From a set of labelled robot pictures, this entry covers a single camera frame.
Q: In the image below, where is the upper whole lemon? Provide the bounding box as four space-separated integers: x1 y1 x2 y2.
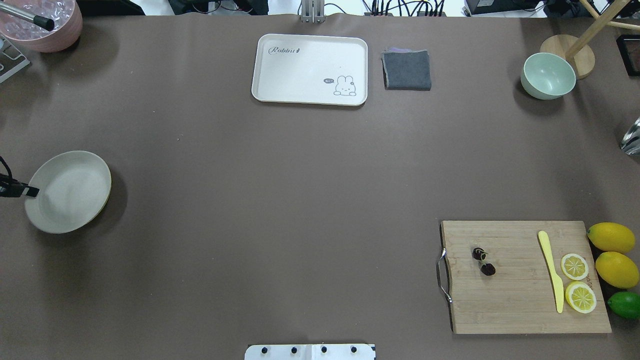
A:
586 222 636 255

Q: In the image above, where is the lower lemon slice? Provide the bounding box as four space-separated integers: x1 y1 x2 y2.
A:
564 281 597 314

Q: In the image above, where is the pink bowl with ice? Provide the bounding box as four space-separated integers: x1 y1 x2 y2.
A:
0 0 83 53

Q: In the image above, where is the clear glass cup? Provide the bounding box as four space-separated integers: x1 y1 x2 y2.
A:
619 117 640 157

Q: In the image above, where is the aluminium frame post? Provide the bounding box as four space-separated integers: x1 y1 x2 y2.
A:
300 0 326 24

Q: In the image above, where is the cream rabbit tray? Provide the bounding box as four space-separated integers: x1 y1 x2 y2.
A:
251 33 369 107

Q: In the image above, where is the cream round plate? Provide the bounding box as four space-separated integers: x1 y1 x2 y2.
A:
24 150 112 234

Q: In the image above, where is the mint green bowl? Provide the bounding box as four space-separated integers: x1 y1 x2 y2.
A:
519 52 578 100

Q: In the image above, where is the yellow plastic knife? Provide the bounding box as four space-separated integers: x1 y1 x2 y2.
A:
537 230 565 313

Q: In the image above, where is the green lime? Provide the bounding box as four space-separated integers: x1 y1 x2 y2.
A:
606 291 640 321

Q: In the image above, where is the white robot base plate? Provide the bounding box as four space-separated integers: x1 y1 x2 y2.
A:
244 343 377 360

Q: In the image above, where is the upper lemon slice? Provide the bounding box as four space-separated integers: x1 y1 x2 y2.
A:
560 253 590 281

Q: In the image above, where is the lemon slice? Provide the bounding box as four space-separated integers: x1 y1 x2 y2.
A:
564 281 597 314
560 253 590 281

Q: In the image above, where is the whole lemon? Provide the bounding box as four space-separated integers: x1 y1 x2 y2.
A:
586 222 636 255
595 251 640 289

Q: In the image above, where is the bamboo cutting board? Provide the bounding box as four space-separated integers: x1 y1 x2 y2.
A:
440 220 612 335

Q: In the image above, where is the black handled metal tool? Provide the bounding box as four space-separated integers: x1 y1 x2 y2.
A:
0 1 55 32

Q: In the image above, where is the folded grey cloth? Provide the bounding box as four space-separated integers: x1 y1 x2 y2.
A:
381 48 432 91

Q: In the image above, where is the wooden cup stand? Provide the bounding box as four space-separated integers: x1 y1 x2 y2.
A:
539 0 639 79

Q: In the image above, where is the lower whole lemon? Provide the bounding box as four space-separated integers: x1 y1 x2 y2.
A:
595 251 640 289

